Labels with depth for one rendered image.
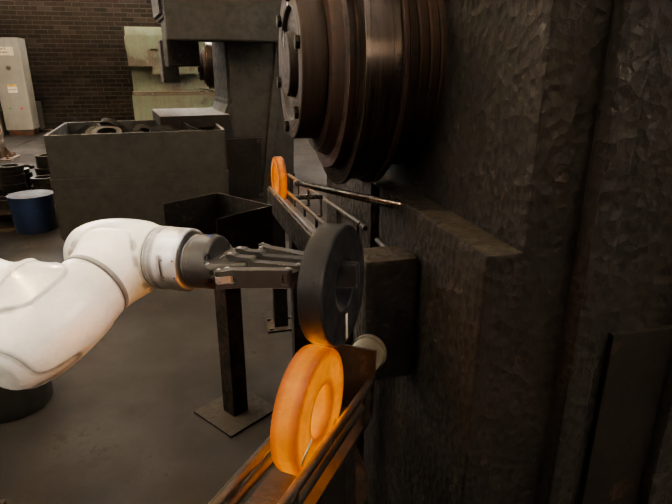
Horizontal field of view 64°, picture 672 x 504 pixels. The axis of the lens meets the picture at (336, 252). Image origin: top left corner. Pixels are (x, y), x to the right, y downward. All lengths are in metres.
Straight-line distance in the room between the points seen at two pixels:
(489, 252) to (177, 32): 3.08
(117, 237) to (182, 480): 1.04
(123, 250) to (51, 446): 1.26
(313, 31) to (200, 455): 1.27
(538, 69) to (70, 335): 0.65
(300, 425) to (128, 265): 0.32
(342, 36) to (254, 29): 2.79
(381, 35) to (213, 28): 2.81
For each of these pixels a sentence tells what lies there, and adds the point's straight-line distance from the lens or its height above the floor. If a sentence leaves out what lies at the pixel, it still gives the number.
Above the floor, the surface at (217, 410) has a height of 0.01.
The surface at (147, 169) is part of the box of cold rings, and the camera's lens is 3.50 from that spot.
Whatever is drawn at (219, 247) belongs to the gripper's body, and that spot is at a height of 0.88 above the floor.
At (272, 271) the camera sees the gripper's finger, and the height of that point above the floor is 0.87.
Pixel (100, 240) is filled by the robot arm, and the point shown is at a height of 0.89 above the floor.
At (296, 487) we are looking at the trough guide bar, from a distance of 0.60.
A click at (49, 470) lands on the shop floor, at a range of 1.88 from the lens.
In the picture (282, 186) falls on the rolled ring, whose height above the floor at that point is 0.66.
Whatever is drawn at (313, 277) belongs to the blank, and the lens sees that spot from 0.61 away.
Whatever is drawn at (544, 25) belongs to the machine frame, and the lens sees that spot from 0.75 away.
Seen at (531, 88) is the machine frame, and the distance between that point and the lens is 0.75.
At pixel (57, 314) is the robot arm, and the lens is 0.71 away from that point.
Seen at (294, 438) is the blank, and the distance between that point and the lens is 0.62.
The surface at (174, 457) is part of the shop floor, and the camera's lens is 1.79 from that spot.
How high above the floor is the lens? 1.11
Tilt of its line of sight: 19 degrees down
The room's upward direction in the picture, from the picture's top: straight up
